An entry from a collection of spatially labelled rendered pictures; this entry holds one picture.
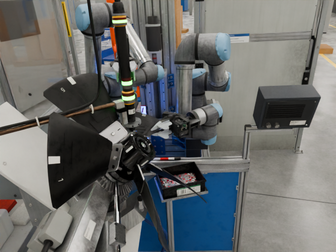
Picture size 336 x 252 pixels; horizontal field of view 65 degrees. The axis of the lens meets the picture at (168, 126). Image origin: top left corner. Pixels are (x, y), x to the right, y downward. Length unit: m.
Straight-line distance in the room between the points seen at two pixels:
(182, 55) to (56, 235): 0.85
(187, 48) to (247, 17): 1.60
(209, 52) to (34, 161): 0.80
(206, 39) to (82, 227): 0.86
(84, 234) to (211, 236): 1.22
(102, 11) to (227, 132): 2.08
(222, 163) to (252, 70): 1.54
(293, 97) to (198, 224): 0.96
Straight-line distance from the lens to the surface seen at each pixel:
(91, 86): 1.01
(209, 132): 1.25
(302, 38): 2.96
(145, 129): 1.09
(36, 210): 1.07
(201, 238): 1.89
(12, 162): 0.94
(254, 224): 2.37
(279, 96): 1.34
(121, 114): 0.94
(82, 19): 1.38
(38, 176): 0.95
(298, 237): 2.38
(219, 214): 1.75
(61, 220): 0.80
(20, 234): 1.26
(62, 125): 0.70
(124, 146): 0.88
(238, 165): 1.52
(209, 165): 1.49
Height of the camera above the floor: 1.67
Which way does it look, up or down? 26 degrees down
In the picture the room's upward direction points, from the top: 3 degrees counter-clockwise
